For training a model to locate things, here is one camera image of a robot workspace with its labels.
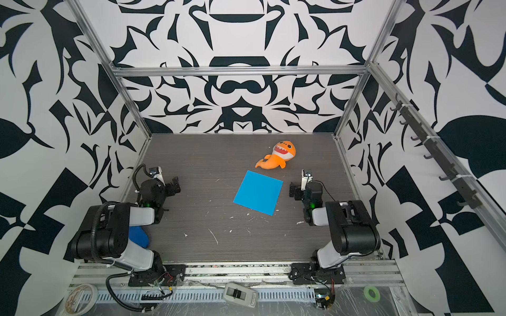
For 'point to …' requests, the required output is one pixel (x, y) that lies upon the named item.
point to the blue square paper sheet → (259, 192)
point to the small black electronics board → (323, 297)
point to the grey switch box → (239, 294)
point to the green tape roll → (371, 293)
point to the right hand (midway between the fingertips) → (304, 180)
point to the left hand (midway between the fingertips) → (165, 176)
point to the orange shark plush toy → (282, 151)
